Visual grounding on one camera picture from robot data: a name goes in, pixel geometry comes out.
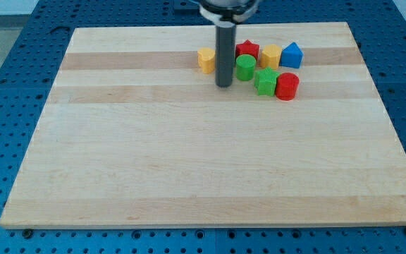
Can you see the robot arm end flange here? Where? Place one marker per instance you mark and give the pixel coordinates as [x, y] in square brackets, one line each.
[223, 12]

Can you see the yellow heart block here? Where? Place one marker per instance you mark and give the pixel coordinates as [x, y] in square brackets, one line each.
[206, 59]

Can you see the wooden board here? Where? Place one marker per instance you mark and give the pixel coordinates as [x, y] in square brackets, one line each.
[134, 136]

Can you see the green cylinder block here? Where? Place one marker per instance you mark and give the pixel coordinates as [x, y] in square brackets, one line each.
[245, 66]

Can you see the green star block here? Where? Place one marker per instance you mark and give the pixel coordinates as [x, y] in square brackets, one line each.
[265, 81]

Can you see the red star block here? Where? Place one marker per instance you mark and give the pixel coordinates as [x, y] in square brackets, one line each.
[247, 47]

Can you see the red cylinder block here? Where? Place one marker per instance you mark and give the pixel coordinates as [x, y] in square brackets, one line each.
[287, 85]

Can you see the yellow hexagon block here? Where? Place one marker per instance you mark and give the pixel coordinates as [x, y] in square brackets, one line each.
[271, 56]

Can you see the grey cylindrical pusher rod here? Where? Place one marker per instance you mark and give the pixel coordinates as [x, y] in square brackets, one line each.
[225, 53]

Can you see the blue triangle block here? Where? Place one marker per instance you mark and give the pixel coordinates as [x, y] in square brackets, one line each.
[292, 56]

